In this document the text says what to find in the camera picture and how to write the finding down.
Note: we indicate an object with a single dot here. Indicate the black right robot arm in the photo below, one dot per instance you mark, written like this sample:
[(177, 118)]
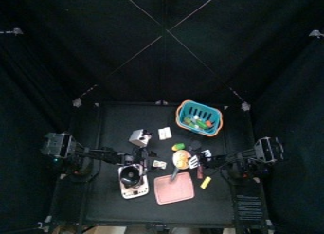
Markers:
[(253, 154)]

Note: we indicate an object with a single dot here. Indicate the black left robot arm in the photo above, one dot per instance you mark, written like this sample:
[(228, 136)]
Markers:
[(84, 152)]

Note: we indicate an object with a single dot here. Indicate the dark red toy stick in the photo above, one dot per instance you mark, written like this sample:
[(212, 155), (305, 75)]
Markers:
[(200, 172)]

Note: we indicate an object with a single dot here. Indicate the small white printed card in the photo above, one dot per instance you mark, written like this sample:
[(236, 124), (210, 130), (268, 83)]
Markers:
[(158, 164)]

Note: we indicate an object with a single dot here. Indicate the black toy pot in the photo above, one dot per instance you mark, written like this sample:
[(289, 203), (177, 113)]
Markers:
[(129, 177)]

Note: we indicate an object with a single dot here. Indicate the grey white toy toaster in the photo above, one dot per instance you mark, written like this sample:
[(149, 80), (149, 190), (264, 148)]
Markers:
[(138, 137)]

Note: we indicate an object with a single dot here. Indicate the green orange toy vegetable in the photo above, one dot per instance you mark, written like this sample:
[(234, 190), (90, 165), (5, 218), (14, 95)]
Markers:
[(177, 146)]

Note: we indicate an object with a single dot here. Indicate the yellow toy block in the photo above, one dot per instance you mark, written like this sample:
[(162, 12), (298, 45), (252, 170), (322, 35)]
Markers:
[(205, 182)]

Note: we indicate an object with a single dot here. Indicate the white kitchen scale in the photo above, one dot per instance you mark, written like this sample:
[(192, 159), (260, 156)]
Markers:
[(133, 191)]

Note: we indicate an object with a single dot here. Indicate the white card box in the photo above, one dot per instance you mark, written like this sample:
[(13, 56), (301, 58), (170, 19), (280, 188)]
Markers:
[(164, 133)]

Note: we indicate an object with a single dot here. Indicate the orange toy carrot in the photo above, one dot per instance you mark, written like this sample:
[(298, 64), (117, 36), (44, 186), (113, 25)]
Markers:
[(208, 123)]

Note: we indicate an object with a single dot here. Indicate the pink cutting board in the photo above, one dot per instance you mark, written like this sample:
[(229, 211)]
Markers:
[(174, 190)]

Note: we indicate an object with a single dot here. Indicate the teal basket orange rim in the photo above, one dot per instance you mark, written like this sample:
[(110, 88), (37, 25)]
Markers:
[(198, 118)]

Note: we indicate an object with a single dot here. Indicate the white toy egg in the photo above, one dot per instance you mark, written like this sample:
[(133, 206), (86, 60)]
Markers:
[(194, 117)]

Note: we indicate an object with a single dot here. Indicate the white text label sticker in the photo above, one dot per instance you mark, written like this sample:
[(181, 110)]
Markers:
[(248, 207)]

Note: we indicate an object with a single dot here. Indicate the silver frame bracket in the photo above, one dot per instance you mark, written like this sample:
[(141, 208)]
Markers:
[(16, 31), (160, 102), (44, 225), (76, 102), (245, 106), (316, 33)]

